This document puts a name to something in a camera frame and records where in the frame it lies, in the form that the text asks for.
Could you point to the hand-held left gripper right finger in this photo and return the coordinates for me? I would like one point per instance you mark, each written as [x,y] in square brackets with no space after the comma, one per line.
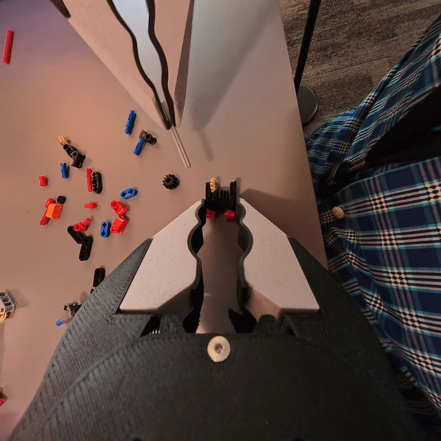
[275,272]

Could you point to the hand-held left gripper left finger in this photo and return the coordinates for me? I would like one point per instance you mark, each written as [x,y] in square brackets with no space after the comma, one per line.
[162,272]

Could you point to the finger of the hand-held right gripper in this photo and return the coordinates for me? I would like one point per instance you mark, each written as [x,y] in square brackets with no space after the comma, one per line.
[175,51]
[106,38]

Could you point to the black lego frame red pins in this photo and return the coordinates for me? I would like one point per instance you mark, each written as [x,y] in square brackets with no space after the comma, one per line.
[220,205]

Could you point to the grey lego axle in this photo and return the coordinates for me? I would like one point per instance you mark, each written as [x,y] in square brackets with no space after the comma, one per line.
[181,150]

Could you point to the tan lego gear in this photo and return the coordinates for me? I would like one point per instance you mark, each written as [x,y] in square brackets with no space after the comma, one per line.
[213,184]

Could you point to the thin red lego axle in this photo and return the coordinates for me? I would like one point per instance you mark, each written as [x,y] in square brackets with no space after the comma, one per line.
[7,46]

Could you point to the blue lego liftarm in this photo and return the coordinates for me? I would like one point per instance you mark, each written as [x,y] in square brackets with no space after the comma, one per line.
[105,229]
[129,193]

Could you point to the black lego gear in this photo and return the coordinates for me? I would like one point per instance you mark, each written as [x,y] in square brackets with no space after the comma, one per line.
[170,181]

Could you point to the red lego connector with pin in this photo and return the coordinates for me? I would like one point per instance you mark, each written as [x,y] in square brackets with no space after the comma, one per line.
[82,224]

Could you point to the long black lego beam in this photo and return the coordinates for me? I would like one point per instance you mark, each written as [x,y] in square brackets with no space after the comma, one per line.
[75,234]

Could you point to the lego chassis assembly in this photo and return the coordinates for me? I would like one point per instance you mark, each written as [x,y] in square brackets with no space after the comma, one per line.
[70,306]

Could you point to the small red lego pin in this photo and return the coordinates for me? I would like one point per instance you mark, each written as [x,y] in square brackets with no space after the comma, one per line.
[90,205]

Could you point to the yellow lego bush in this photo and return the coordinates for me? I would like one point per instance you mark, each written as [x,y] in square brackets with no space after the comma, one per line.
[62,139]

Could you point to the long red lego pin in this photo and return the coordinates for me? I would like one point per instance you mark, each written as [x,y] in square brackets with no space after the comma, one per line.
[89,179]

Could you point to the black lego connector assembly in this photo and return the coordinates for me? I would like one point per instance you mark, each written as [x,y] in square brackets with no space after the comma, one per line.
[74,154]

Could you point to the orange lego piece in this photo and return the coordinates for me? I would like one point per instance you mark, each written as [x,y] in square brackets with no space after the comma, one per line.
[54,211]

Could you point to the red lego pin piece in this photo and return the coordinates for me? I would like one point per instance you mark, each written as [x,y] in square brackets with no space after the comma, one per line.
[43,220]

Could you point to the short blue lego pin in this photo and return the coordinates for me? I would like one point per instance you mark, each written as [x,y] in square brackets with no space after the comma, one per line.
[64,170]

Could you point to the red lego bush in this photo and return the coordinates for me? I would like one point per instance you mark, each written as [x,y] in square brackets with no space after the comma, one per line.
[42,181]

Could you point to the light grey lego connector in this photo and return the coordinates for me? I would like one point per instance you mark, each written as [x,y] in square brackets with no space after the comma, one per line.
[7,301]

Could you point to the black connector with blue pin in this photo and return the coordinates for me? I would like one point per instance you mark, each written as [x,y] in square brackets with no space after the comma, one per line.
[147,137]

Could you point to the blue plaid shirt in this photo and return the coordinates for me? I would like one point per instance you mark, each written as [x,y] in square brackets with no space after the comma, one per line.
[386,241]

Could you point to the black floor lamp stand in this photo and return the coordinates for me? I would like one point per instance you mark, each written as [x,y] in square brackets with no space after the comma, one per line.
[307,103]

